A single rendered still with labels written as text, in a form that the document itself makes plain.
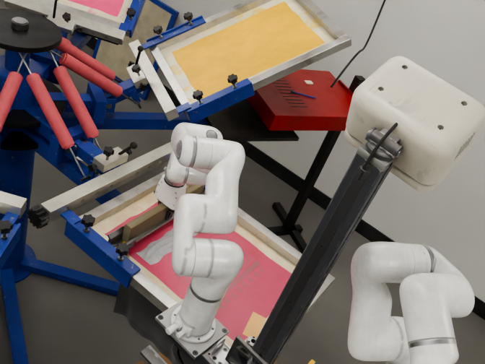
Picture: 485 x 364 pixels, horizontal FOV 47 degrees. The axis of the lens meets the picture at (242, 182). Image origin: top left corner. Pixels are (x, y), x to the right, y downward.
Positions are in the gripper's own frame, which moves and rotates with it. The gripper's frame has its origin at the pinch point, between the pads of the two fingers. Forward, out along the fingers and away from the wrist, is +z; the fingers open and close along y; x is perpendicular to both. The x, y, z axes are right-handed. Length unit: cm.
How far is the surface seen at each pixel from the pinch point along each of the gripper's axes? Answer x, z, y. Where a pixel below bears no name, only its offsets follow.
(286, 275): 18, 6, 47
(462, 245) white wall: 200, 64, 100
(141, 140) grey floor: 140, 102, -119
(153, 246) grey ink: -12.0, 5.2, 6.6
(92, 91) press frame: 27, -3, -68
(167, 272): -16.1, 5.9, 17.5
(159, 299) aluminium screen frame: -29.3, 2.4, 24.6
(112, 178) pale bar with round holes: -5.6, -2.5, -22.2
